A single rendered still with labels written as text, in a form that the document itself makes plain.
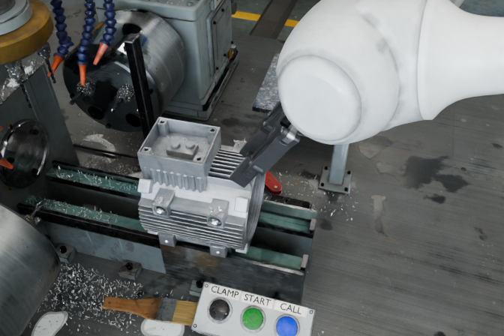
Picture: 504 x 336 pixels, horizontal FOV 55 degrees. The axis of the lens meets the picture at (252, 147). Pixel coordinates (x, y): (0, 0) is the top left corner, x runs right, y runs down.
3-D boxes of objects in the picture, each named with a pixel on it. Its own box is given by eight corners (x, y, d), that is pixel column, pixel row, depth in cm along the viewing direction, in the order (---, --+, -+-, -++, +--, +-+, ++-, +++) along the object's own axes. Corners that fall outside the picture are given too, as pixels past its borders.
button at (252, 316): (241, 328, 70) (239, 326, 68) (246, 307, 71) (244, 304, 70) (260, 333, 69) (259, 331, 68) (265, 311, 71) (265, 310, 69)
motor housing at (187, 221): (145, 250, 95) (129, 185, 82) (179, 181, 108) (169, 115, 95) (244, 271, 92) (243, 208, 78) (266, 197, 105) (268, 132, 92)
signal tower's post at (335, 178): (317, 188, 123) (337, 46, 94) (322, 166, 128) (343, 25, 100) (349, 195, 121) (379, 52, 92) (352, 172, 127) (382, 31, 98)
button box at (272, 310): (196, 332, 74) (189, 328, 69) (209, 286, 77) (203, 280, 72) (306, 362, 71) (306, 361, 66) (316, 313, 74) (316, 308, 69)
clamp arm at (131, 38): (141, 141, 107) (119, 40, 89) (147, 132, 109) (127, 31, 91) (156, 144, 106) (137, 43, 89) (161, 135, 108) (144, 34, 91)
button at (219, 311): (208, 319, 71) (205, 317, 69) (214, 298, 72) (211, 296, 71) (227, 324, 70) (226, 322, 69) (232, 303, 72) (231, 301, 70)
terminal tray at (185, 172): (142, 182, 87) (136, 154, 83) (163, 143, 95) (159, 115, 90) (205, 194, 85) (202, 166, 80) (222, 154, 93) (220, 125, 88)
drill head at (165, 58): (58, 145, 117) (25, 58, 100) (132, 56, 146) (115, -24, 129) (153, 165, 113) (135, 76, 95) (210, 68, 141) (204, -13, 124)
